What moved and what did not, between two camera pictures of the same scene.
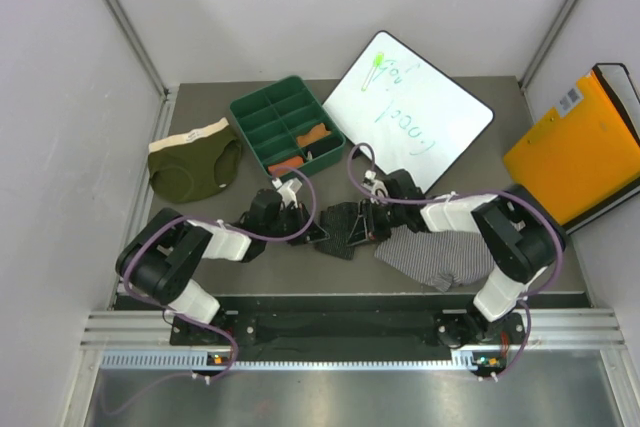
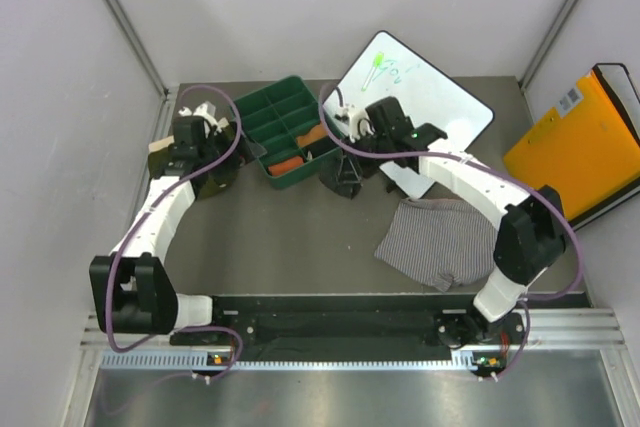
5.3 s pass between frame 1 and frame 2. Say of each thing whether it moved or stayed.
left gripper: moved
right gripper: moved
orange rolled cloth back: stayed
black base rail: stayed
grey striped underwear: stayed
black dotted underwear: moved
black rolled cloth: stayed
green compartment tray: stayed
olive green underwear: stayed
